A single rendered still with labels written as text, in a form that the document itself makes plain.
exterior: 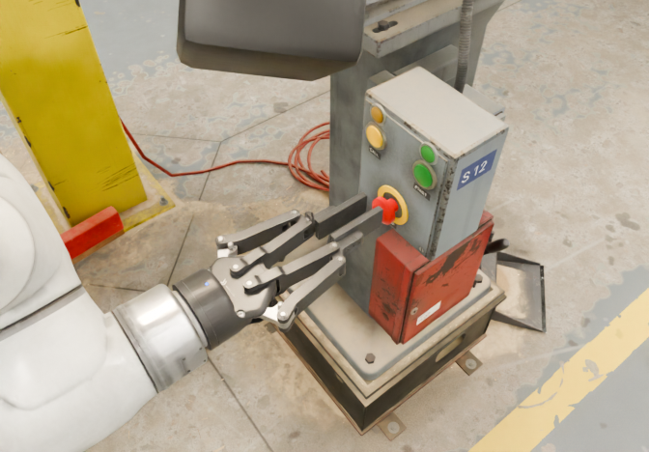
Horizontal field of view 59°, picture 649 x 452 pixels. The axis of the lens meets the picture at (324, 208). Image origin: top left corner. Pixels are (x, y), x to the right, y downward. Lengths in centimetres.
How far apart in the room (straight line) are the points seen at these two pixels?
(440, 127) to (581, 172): 176
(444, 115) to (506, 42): 235
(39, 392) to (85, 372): 4
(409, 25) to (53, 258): 58
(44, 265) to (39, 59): 127
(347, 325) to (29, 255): 107
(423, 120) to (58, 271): 43
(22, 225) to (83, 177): 151
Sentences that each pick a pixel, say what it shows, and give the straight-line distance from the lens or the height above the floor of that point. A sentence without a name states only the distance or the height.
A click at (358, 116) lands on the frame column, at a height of 87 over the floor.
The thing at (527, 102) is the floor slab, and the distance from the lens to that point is 269.
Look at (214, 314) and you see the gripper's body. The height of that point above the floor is 110.
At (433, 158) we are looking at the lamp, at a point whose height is 111.
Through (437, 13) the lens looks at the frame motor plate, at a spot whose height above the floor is 112.
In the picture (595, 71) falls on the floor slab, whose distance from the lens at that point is 300.
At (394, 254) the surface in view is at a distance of 119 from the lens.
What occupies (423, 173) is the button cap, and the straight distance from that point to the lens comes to 70.
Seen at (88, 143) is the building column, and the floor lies 37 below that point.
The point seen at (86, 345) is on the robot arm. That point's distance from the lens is 53.
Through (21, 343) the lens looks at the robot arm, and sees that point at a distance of 53.
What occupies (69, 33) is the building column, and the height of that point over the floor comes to 73.
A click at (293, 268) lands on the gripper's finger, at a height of 108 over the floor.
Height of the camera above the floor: 156
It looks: 49 degrees down
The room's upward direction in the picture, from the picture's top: straight up
